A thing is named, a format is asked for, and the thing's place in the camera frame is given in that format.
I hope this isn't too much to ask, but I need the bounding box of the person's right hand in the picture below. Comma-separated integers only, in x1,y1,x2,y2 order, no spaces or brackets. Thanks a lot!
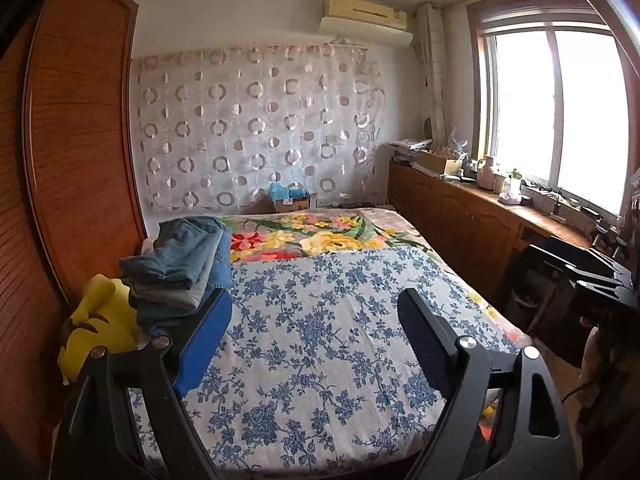
579,325,605,387

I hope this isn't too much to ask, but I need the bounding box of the folded grey garment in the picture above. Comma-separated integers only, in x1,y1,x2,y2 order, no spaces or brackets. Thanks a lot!
124,250,216,311

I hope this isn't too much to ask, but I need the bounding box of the yellow plush toy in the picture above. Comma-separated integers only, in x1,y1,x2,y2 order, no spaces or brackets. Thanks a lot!
58,274,142,382

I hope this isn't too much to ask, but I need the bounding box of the folded blue jeans stack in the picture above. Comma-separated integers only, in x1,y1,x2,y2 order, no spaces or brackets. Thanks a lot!
120,217,232,336

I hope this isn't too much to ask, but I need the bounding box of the wooden sideboard cabinet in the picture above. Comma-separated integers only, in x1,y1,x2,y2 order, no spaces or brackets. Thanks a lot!
387,162,590,311

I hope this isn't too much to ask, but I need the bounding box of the blue floral white bedspread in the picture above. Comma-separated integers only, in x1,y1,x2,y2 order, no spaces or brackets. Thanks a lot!
127,245,522,478

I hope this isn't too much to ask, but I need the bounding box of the pink floral bed cover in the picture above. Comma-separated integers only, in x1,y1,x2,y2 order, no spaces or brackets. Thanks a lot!
222,207,532,347

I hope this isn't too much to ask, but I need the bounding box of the white jug on sideboard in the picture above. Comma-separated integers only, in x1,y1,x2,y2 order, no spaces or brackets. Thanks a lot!
476,155,496,191

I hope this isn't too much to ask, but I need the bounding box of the brown wooden wardrobe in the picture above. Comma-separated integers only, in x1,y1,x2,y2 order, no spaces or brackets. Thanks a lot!
1,0,144,479

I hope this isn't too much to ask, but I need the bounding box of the cardboard box with blue items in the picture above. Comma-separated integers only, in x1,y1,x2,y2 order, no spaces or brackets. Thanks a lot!
269,182,316,212

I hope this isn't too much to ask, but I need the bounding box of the cardboard box on sideboard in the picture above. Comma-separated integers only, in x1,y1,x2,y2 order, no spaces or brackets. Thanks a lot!
414,146,462,174

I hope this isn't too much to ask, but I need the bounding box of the circle patterned sheer curtain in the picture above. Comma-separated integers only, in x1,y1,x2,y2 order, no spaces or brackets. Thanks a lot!
131,44,386,214

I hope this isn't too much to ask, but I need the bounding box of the side window curtain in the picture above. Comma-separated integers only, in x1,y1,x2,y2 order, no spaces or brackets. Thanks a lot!
416,3,448,146

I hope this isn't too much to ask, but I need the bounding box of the window with white frame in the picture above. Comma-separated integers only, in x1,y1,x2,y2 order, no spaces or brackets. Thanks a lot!
466,0,636,220

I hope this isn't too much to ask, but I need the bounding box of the wall air conditioner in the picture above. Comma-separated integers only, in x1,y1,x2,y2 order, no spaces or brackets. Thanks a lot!
319,0,413,48

